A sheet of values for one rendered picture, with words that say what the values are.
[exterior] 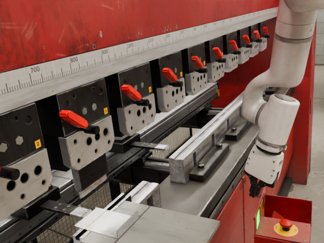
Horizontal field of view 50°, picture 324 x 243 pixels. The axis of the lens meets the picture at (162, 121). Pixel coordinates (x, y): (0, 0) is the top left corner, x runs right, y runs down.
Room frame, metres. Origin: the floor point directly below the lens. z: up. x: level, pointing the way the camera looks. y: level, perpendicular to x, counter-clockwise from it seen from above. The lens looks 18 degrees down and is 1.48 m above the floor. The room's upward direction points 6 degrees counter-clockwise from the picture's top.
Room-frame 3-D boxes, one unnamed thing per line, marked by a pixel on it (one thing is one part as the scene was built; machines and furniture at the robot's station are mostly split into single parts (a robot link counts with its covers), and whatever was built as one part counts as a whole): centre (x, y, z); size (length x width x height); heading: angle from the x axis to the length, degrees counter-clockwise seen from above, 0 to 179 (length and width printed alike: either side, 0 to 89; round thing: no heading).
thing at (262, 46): (2.11, -0.61, 1.26); 0.15 x 0.09 x 0.17; 150
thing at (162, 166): (1.46, 0.21, 0.81); 0.64 x 0.08 x 0.14; 60
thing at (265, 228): (0.97, -0.36, 0.75); 0.20 x 0.16 x 0.18; 154
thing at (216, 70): (1.42, -0.21, 1.26); 0.15 x 0.09 x 0.17; 150
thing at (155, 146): (1.21, 0.10, 1.01); 0.26 x 0.12 x 0.05; 60
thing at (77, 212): (0.83, 0.32, 1.01); 0.26 x 0.12 x 0.05; 60
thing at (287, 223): (0.92, -0.35, 0.79); 0.04 x 0.04 x 0.04
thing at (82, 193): (0.75, 0.18, 1.13); 0.10 x 0.02 x 0.10; 150
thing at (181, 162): (1.84, -0.45, 0.92); 1.67 x 0.06 x 0.10; 150
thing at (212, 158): (1.24, -0.17, 0.89); 0.30 x 0.05 x 0.03; 150
